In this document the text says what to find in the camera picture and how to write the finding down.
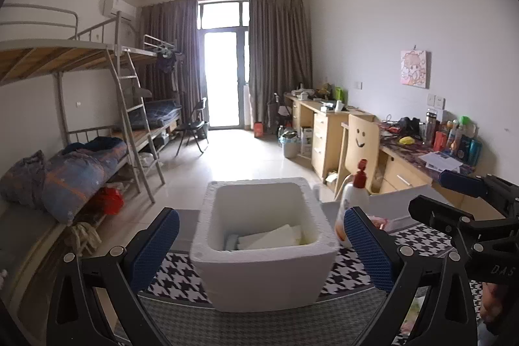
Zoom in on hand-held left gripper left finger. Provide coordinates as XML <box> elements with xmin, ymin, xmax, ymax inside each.
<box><xmin>45</xmin><ymin>207</ymin><xmax>181</xmax><ymax>346</ymax></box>

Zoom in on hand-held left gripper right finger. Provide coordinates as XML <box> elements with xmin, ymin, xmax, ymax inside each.
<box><xmin>344</xmin><ymin>206</ymin><xmax>480</xmax><ymax>346</ymax></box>

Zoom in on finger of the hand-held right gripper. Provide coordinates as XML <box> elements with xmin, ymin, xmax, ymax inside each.
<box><xmin>407</xmin><ymin>195</ymin><xmax>478</xmax><ymax>238</ymax></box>
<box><xmin>439</xmin><ymin>169</ymin><xmax>519</xmax><ymax>216</ymax></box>

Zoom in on white foam box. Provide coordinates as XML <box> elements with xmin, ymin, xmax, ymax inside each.
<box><xmin>190</xmin><ymin>178</ymin><xmax>340</xmax><ymax>313</ymax></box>

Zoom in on person's right hand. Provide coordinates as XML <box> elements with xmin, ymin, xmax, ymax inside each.
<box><xmin>482</xmin><ymin>282</ymin><xmax>505</xmax><ymax>332</ymax></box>

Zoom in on white paper sheet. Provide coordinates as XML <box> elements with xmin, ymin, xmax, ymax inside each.
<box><xmin>417</xmin><ymin>151</ymin><xmax>463</xmax><ymax>172</ymax></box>

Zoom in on houndstooth mat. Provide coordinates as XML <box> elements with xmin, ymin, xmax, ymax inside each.
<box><xmin>114</xmin><ymin>224</ymin><xmax>519</xmax><ymax>346</ymax></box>

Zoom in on row of toiletry bottles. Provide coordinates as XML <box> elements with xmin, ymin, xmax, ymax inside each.
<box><xmin>424</xmin><ymin>109</ymin><xmax>483</xmax><ymax>164</ymax></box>

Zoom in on white lotion bottle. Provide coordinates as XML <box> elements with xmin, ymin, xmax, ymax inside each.
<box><xmin>336</xmin><ymin>159</ymin><xmax>370</xmax><ymax>247</ymax></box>

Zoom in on wooden desk with clutter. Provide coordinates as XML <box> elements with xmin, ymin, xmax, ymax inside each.
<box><xmin>341</xmin><ymin>123</ymin><xmax>507</xmax><ymax>221</ymax></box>

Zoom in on red plastic bag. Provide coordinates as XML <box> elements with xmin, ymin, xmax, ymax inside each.
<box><xmin>95</xmin><ymin>187</ymin><xmax>124</xmax><ymax>215</ymax></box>

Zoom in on yellowish cloth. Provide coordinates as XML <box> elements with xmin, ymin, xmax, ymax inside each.
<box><xmin>65</xmin><ymin>222</ymin><xmax>102</xmax><ymax>255</ymax></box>

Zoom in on black bag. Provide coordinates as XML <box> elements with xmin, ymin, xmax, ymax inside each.
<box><xmin>397</xmin><ymin>117</ymin><xmax>422</xmax><ymax>136</ymax></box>

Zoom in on wooden chair with smiley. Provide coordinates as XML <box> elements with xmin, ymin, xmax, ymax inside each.
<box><xmin>334</xmin><ymin>113</ymin><xmax>382</xmax><ymax>195</ymax></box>

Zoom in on blue and orange quilt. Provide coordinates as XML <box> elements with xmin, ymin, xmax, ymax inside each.
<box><xmin>41</xmin><ymin>137</ymin><xmax>129</xmax><ymax>225</ymax></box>

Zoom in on cardboard box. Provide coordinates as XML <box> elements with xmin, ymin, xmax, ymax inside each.
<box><xmin>301</xmin><ymin>126</ymin><xmax>314</xmax><ymax>156</ymax></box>

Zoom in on wooden desk with drawers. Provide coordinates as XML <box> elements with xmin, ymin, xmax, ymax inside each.
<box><xmin>284</xmin><ymin>92</ymin><xmax>376</xmax><ymax>180</ymax></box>

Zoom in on black folding chair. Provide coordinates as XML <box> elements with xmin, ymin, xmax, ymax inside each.
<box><xmin>175</xmin><ymin>98</ymin><xmax>209</xmax><ymax>157</ymax></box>

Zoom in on grey trash bin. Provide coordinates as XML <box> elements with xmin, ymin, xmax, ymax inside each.
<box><xmin>281</xmin><ymin>130</ymin><xmax>301</xmax><ymax>159</ymax></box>

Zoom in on metal bunk ladder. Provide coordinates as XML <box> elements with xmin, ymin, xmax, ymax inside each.
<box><xmin>106</xmin><ymin>48</ymin><xmax>166</xmax><ymax>204</ymax></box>

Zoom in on dark blue mattress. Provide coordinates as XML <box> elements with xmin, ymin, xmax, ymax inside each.
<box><xmin>142</xmin><ymin>100</ymin><xmax>182</xmax><ymax>130</ymax></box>

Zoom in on grey purple cloth bundle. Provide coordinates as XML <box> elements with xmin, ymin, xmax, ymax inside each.
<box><xmin>0</xmin><ymin>150</ymin><xmax>46</xmax><ymax>209</ymax></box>

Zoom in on dark hanging clothes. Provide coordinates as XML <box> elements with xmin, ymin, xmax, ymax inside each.
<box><xmin>156</xmin><ymin>52</ymin><xmax>178</xmax><ymax>73</ymax></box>

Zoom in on glass balcony door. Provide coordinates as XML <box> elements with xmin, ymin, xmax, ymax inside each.
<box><xmin>197</xmin><ymin>0</ymin><xmax>251</xmax><ymax>128</ymax></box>

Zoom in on metal bunk bed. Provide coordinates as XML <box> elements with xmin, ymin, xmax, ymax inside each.
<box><xmin>117</xmin><ymin>34</ymin><xmax>183</xmax><ymax>152</ymax></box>
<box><xmin>0</xmin><ymin>3</ymin><xmax>167</xmax><ymax>330</ymax></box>

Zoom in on brown curtain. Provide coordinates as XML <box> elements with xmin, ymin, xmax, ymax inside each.
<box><xmin>140</xmin><ymin>0</ymin><xmax>203</xmax><ymax>125</ymax></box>
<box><xmin>248</xmin><ymin>0</ymin><xmax>314</xmax><ymax>124</ymax></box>

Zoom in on white air conditioner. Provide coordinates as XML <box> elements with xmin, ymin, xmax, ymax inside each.
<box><xmin>103</xmin><ymin>0</ymin><xmax>135</xmax><ymax>20</ymax></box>

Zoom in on pink cartoon wall picture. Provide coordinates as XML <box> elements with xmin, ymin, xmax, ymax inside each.
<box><xmin>399</xmin><ymin>49</ymin><xmax>430</xmax><ymax>89</ymax></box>

